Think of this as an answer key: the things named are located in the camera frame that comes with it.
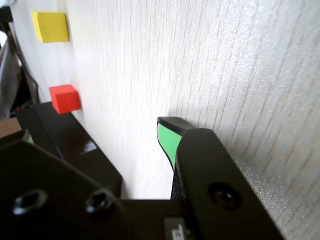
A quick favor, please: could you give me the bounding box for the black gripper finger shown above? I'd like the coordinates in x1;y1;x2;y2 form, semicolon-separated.
156;116;286;240
0;129;131;240

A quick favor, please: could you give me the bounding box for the large brown cardboard box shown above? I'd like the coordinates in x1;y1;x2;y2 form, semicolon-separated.
0;117;21;138

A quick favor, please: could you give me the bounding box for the yellow wooden cube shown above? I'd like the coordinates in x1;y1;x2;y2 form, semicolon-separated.
31;11;70;44

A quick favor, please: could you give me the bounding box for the red wooden cube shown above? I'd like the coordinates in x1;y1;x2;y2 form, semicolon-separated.
48;84;81;115

